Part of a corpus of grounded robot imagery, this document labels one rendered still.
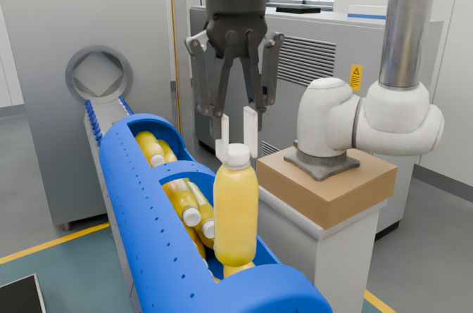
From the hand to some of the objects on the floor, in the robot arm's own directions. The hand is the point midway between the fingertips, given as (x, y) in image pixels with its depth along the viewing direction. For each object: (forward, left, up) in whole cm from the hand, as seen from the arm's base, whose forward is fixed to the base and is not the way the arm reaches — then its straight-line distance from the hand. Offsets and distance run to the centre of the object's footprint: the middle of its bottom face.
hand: (236, 135), depth 51 cm
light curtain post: (-36, -127, -145) cm, 196 cm away
